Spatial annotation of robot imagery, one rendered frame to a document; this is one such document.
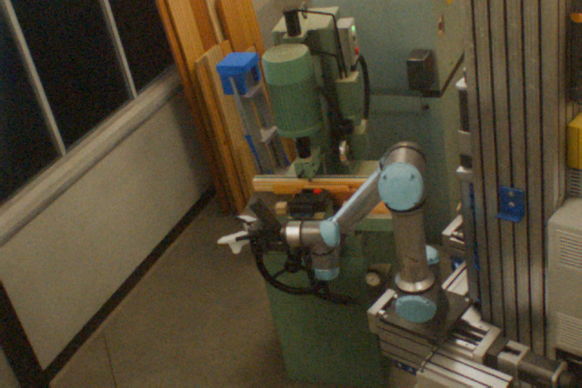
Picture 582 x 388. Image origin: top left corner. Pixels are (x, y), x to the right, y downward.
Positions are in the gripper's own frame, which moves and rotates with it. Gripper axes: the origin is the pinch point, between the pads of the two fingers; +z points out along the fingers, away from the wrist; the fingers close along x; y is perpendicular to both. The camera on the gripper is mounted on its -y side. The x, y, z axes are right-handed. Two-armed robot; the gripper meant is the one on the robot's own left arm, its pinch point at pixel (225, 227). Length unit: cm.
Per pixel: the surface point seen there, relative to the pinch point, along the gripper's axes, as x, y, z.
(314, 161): 71, 9, -10
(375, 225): 57, 30, -34
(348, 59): 94, -24, -23
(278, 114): 61, -14, -2
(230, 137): 193, 45, 74
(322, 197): 53, 16, -17
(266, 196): 72, 24, 12
